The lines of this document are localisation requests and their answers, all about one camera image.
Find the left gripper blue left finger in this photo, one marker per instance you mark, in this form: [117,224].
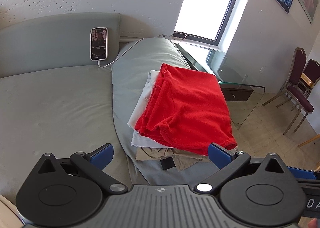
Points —
[92,165]

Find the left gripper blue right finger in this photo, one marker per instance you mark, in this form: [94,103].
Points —
[229,165]

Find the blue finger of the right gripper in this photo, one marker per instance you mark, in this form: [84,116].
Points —
[302,173]

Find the red sweatshirt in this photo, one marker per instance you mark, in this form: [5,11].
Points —
[187,111]

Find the person's right hand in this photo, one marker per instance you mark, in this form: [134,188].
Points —
[315,223]

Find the folded khaki garment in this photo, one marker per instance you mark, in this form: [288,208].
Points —
[181,159]

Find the wooden furniture leg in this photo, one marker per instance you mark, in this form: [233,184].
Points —
[310,140]

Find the folded white garment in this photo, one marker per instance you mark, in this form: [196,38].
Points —
[137,139]

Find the glass side table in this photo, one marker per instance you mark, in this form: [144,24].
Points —
[242,93]

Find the grey sofa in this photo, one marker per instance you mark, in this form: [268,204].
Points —
[54,98]

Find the maroon chair near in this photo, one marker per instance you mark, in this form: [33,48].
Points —
[291,88]

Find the maroon chair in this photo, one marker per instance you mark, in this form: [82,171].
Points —
[309,77]
[291,88]

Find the maroon chair far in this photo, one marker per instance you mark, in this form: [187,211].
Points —
[309,77]

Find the smartphone in white case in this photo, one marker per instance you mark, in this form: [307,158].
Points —
[98,44]

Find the black framed window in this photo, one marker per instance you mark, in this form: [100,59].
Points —
[203,20]

